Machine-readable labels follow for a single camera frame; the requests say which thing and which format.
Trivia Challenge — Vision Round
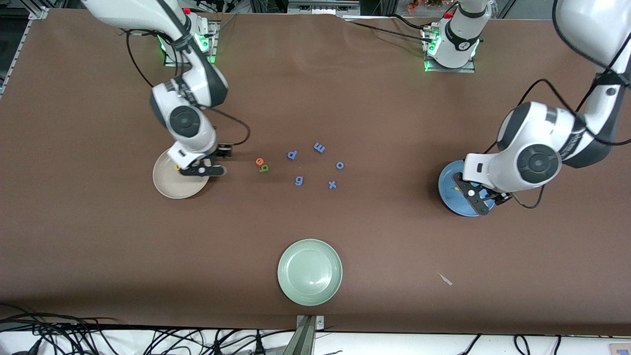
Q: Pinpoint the black cable lying on table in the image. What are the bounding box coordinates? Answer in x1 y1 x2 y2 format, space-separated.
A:
343 15 437 45

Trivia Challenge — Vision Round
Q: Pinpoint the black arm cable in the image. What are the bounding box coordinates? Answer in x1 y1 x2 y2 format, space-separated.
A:
126 30 252 147
486 0 631 209

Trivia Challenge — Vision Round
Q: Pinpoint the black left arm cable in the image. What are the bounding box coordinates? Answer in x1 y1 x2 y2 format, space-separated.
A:
486 0 631 209

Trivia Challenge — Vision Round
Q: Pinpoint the aluminium frame crossbar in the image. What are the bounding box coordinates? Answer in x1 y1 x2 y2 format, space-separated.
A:
287 0 361 15

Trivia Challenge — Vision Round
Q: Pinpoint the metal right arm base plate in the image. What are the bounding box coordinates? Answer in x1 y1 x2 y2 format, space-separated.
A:
164 20 217 67

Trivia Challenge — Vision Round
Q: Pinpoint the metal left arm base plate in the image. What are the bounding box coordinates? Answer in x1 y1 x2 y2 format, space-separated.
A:
423 27 476 73

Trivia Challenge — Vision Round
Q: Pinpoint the brown table cover sheet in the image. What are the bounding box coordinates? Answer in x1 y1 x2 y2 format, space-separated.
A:
0 9 631 336

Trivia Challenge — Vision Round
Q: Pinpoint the pale green round plate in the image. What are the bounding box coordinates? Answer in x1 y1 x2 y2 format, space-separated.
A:
277 239 343 307

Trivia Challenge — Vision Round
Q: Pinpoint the grey metal camera post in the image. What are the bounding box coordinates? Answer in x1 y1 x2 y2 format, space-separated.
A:
295 315 325 355

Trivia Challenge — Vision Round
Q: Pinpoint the aluminium table edge rail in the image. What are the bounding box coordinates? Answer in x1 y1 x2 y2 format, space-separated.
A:
0 5 50 99

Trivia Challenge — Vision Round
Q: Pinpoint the blue round plate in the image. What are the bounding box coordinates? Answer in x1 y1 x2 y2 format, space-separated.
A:
438 160 493 217

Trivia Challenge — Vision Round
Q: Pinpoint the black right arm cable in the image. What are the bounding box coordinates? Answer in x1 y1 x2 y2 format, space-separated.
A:
126 30 252 147

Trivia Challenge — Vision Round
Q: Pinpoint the black cable bundle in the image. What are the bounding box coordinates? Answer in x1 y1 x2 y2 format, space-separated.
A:
0 303 346 355

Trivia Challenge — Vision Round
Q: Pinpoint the beige brown round plate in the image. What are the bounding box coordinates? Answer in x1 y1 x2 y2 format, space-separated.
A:
152 149 211 200

